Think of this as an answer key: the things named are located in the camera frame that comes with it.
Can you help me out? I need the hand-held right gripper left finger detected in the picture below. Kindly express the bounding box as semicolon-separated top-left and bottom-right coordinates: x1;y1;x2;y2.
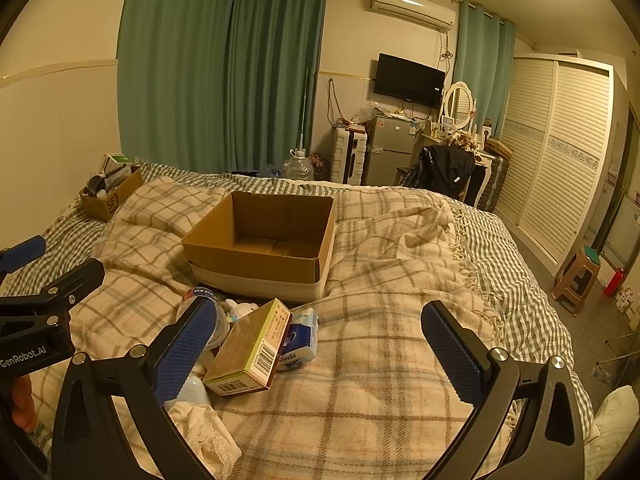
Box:
51;297;231;480

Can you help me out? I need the white pillow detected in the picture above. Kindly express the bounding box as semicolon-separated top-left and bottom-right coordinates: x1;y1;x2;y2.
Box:
584;385;640;463

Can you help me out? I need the person's left hand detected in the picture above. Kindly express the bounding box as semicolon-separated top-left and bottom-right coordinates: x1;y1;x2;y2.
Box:
11;374;39;433

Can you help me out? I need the beige plaid blanket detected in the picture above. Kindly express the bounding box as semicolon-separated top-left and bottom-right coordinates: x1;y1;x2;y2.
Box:
67;177;521;480

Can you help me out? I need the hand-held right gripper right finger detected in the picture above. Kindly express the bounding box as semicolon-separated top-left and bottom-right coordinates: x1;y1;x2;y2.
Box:
421;300;587;480

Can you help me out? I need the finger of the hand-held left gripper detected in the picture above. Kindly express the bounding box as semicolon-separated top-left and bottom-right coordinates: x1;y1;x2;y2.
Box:
41;258;106;307
0;235;47;276

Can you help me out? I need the white lace cloth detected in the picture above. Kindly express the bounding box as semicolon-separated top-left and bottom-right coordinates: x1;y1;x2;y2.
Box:
166;400;242;467

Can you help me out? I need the red fire extinguisher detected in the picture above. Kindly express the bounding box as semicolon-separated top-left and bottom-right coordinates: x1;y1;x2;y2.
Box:
603;267;627;299

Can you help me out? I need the green white carton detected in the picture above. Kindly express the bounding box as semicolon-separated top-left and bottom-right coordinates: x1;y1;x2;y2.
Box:
101;152;137;177

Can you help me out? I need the brown suitcase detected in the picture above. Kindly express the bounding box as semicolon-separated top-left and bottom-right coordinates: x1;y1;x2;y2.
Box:
476;151;512;212

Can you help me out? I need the small white toy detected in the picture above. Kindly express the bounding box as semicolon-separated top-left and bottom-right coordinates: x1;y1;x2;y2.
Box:
222;298;259;322

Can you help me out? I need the white louvred wardrobe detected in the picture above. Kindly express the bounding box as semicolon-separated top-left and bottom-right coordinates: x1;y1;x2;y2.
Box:
491;51;628;267

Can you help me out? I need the white suitcase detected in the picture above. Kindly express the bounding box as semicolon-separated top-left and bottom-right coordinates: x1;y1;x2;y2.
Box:
331;126;370;186

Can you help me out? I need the mop pole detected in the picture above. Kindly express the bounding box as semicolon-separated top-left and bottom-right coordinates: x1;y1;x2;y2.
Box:
299;66;314;152

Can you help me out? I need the blue white tissue pack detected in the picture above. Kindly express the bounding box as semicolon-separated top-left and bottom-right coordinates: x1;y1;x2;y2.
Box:
276;307;320;372

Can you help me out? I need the green curtain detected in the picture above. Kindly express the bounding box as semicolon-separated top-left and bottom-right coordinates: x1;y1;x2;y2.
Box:
116;0;332;177

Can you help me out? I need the small grey fridge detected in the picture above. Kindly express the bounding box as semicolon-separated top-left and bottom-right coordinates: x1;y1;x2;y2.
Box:
366;112;420;187

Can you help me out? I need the clear plastic bag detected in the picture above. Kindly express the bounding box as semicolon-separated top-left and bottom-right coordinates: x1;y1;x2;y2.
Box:
349;100;382;127

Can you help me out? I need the large cardboard box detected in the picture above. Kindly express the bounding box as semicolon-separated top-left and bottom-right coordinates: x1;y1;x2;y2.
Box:
181;191;336;304

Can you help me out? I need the small cardboard box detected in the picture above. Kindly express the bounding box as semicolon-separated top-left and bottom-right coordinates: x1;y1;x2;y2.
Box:
79;164;145;222

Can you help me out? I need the black wall television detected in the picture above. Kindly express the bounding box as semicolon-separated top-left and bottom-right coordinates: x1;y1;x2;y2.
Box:
373;52;446;109

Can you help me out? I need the brown barcode paper box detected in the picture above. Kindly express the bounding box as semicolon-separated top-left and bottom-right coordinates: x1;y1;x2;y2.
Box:
203;298;294;396

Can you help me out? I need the clear plastic bottle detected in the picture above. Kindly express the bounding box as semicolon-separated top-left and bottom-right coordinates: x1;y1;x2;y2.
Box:
176;287;232;352

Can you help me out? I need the white plastic bottle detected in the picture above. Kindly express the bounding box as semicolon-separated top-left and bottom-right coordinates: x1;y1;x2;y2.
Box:
172;374;213;407

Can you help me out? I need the white air conditioner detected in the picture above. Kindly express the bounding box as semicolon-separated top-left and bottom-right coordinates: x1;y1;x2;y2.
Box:
369;0;457;31

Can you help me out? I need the light blue curtain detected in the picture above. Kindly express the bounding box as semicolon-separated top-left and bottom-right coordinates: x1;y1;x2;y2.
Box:
451;0;517;148

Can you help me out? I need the brown plastic stool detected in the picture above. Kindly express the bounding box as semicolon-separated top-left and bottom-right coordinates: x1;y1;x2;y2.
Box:
551;245;602;317

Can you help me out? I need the chair with black jacket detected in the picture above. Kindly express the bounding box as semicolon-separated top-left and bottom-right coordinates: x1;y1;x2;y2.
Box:
397;143;477;200

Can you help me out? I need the large water jug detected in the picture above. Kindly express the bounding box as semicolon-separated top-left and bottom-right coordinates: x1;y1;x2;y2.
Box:
283;148;316;182

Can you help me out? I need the white oval mirror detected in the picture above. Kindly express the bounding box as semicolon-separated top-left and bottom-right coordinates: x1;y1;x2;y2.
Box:
443;82;474;129

